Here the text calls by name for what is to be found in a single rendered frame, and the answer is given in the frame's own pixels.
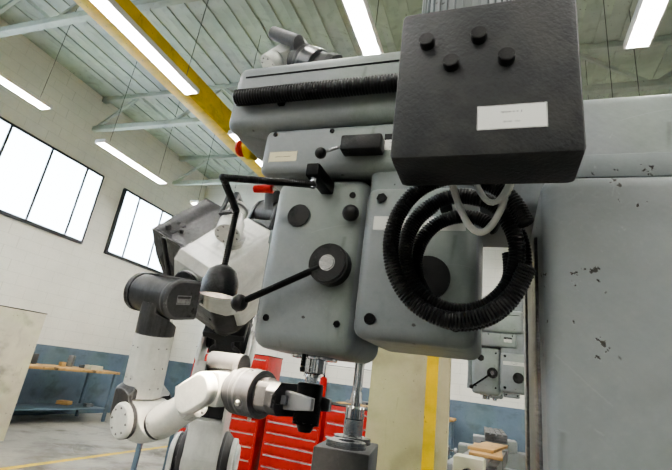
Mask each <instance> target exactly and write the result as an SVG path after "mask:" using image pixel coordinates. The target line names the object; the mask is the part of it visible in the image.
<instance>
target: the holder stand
mask: <svg viewBox="0 0 672 470"><path fill-rule="evenodd" d="M377 455H378V444H377V443H371V439H370V438H368V437H364V436H362V438H353V437H347V436H344V435H343V433H334V436H333V437H327V438H326V440H325V441H323V442H321V443H319V444H317V445H315V446H314V448H313V456H312V463H311V470H376V467H377Z"/></svg>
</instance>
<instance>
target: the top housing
mask: <svg viewBox="0 0 672 470"><path fill-rule="evenodd" d="M399 60H400V51H397V52H389V53H381V54H373V55H364V56H356V57H348V58H339V59H331V60H323V61H314V62H306V63H298V64H290V65H281V66H273V67H265V68H256V69H249V70H245V71H244V72H243V73H242V74H241V77H240V81H239V85H238V89H244V88H245V89H246V88H254V87H255V88H256V87H262V86H263V87H264V86H266V87H267V86H273V85H274V86H275V85H283V84H285V85H286V84H292V83H293V84H294V83H296V84H297V83H303V82H312V81H313V82H314V81H316V82H317V81H323V80H325V81H326V80H332V79H334V80H335V79H341V78H343V79H344V78H346V79H347V78H350V77H352V78H353V77H355V78H356V77H360V76H361V77H363V76H364V77H365V76H369V75H370V76H372V75H374V76H375V75H377V76H378V75H379V74H380V75H382V74H383V75H385V74H387V75H388V74H391V73H393V74H394V73H398V71H399ZM395 101H396V92H394V93H393V92H391V93H389V92H388V93H384V94H383V93H381V94H379V93H378V94H376V93H375V94H371V95H370V94H369V95H367V94H366V95H362V96H361V95H359V96H358V95H356V96H353V97H352V96H350V97H349V96H347V97H345V96H344V97H341V98H340V97H338V98H336V97H335V98H329V99H328V98H326V99H325V98H324V99H317V100H316V99H315V100H313V99H312V100H306V101H305V100H304V101H295V102H294V101H292V102H285V106H278V104H277V103H273V104H272V103H271V104H260V105H250V106H239V107H238V106H236V105H235V104H234V106H233V110H232V114H231V118H230V122H229V127H230V130H231V131H232V132H233V134H234V135H235V136H236V137H237V138H238V139H239V140H240V141H241V142H242V143H243V144H244V145H245V146H246V147H247V148H248V149H249V150H250V151H251V152H252V153H253V154H254V155H255V156H256V157H257V158H258V159H259V160H260V161H261V162H263V157H264V152H265V147H266V142H267V138H268V135H269V134H270V133H272V132H278V131H293V130H309V129H324V128H339V127H354V126H370V125H382V124H392V123H393V122H394V112H395Z"/></svg>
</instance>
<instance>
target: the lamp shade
mask: <svg viewBox="0 0 672 470"><path fill-rule="evenodd" d="M238 288H239V280H238V273H237V272H236V271H235V270H234V269H233V268H232V267H230V266H229V265H226V264H217V265H215V266H213V267H210V268H209V269H208V271H207V272H206V274H205V276H204V277H203V279H202V284H201V288H200V292H199V293H201V294H203V295H206V296H210V297H215V298H221V299H232V297H233V296H235V295H237V293H238Z"/></svg>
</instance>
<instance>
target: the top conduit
mask: <svg viewBox="0 0 672 470"><path fill-rule="evenodd" d="M397 81H398V73H394V74H393V73H391V74H388V75H387V74H385V75H383V74H382V75H380V74H379V75H378V76H377V75H375V76H374V75H372V76H370V75H369V76H365V77H364V76H363V77H361V76H360V77H356V78H355V77H353V78H352V77H350V78H347V79H346V78H344V79H343V78H341V79H335V80H334V79H332V80H326V81H325V80H323V81H317V82H316V81H314V82H313V81H312V82H303V83H297V84H296V83H294V84H293V83H292V84H286V85H285V84H283V85H275V86H274V85H273V86H267V87H266V86H264V87H263V86H262V87H256V88H255V87H254V88H246V89H245V88H244V89H236V90H234V92H233V95H232V98H233V102H234V104H235V105H236V106H238V107H239V106H250V105H260V104H271V103H272V104H273V103H277V104H278V106H285V102H292V101H294V102H295V101H304V100H305V101H306V100H312V99H313V100H315V99H316V100H317V99H324V98H325V99H326V98H328V99H329V98H335V97H336V98H338V97H340V98H341V97H344V96H345V97H347V96H349V97H350V96H352V97H353V96H356V95H358V96H359V95H361V96H362V95H366V94H367V95H369V94H370V95H371V94H375V93H376V94H378V93H379V94H381V93H383V94H384V93H388V92H389V93H391V92H393V93H394V92H396V91H397Z"/></svg>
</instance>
